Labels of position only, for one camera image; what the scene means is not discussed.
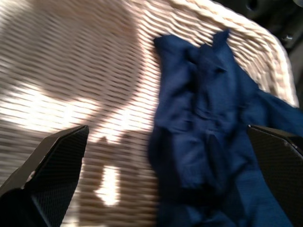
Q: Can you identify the blue garment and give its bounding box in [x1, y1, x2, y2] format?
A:
[148, 29, 303, 227]

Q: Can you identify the pale woven basket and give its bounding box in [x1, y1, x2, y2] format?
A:
[0, 0, 299, 227]

